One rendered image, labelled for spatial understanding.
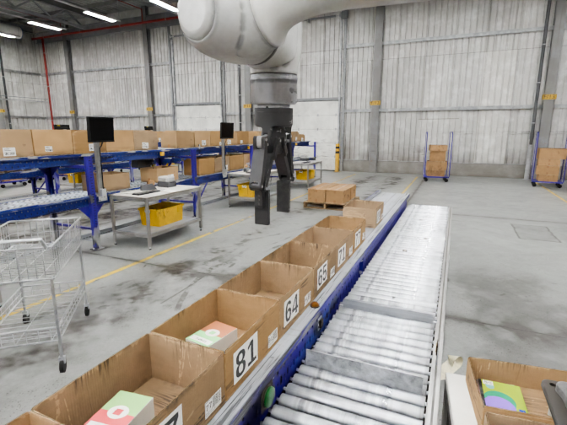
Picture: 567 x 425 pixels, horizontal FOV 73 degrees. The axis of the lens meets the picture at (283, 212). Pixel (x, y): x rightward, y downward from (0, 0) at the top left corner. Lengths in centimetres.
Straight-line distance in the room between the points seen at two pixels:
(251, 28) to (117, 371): 105
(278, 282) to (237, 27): 154
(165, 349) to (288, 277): 79
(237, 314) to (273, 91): 111
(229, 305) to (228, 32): 126
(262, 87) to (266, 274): 137
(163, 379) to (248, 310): 42
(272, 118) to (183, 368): 89
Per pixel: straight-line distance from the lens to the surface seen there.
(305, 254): 229
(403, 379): 163
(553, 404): 93
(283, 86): 73
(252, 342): 137
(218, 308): 168
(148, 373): 144
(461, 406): 162
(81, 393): 126
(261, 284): 201
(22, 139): 600
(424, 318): 215
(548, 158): 1444
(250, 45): 60
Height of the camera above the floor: 169
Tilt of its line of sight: 12 degrees down
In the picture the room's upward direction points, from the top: straight up
